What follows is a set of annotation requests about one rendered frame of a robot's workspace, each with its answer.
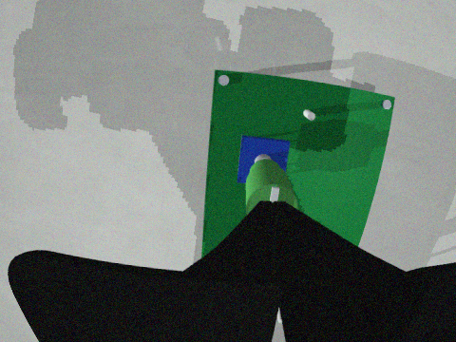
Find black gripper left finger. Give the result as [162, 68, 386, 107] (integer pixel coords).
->
[8, 200, 282, 342]

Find green circuit board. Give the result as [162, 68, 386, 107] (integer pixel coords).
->
[201, 69, 395, 257]

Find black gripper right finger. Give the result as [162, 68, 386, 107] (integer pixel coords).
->
[274, 200, 456, 342]

